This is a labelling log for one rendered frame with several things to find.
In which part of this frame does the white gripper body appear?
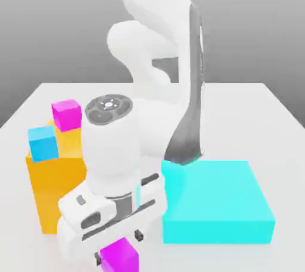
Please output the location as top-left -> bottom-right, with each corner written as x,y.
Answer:
57,177 -> 167,267

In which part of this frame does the large cyan box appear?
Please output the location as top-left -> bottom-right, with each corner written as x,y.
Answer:
160,159 -> 276,245

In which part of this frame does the small magenta cube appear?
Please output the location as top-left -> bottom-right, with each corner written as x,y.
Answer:
99,236 -> 140,272
51,99 -> 83,133

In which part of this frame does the small blue cube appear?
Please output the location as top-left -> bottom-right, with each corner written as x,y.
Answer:
27,124 -> 60,164

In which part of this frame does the large orange box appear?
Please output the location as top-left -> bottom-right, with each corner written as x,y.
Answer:
25,119 -> 88,235

